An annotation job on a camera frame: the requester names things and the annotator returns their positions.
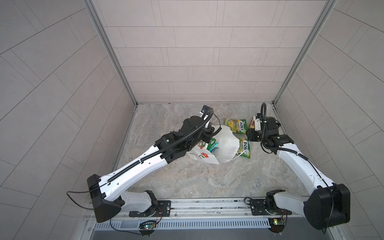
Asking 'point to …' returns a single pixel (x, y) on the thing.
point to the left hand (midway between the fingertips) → (216, 124)
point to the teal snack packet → (214, 148)
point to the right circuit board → (277, 224)
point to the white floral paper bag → (228, 144)
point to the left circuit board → (148, 225)
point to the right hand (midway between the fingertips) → (248, 131)
